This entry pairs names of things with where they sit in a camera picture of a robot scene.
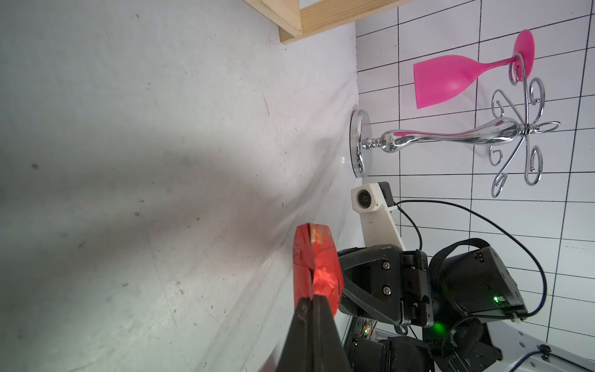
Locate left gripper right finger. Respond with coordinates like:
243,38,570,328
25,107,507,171
312,295,351,371

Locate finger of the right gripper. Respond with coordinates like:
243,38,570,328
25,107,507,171
339,245,403,325

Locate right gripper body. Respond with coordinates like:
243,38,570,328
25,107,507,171
401,250,434,328

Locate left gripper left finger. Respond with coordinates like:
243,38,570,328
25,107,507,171
276,298,315,372

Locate red tea bag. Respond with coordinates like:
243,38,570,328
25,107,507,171
293,223,344,316

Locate wooden two-tier shelf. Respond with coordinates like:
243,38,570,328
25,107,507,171
245,0,407,45

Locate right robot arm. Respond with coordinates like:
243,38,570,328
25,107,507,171
339,239,594,371

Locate chrome cup rack stand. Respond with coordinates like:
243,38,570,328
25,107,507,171
350,52,560,198

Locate pink plastic wine glass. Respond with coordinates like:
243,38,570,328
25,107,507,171
413,29,536,109

